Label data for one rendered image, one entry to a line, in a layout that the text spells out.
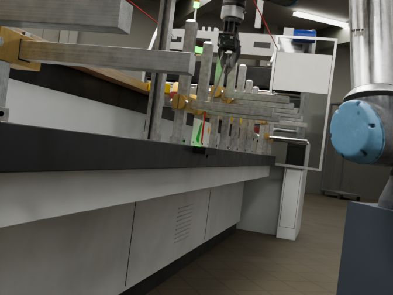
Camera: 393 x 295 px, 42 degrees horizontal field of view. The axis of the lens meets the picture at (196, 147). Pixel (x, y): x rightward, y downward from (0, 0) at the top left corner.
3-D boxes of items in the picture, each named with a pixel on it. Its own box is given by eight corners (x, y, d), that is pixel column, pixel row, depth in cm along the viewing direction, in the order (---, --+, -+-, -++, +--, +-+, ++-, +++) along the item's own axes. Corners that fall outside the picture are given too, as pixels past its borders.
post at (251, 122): (250, 162, 322) (259, 86, 322) (248, 162, 319) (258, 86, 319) (244, 161, 323) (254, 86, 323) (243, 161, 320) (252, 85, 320)
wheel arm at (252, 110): (272, 120, 174) (273, 107, 174) (271, 119, 170) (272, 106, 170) (152, 107, 185) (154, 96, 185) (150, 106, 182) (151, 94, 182)
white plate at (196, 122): (209, 147, 209) (211, 123, 209) (191, 145, 184) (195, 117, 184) (207, 147, 209) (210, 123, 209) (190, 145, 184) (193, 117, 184)
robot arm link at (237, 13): (224, 11, 205) (248, 12, 203) (223, 23, 205) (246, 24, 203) (219, 4, 197) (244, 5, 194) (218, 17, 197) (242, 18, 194)
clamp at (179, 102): (196, 113, 184) (198, 99, 184) (186, 109, 171) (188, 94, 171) (180, 111, 186) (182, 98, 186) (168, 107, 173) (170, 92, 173)
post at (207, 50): (199, 164, 202) (214, 43, 202) (196, 164, 198) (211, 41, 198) (190, 163, 203) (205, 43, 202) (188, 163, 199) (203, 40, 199)
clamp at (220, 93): (227, 101, 232) (229, 90, 232) (221, 97, 219) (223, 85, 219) (214, 99, 234) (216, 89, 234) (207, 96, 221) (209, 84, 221)
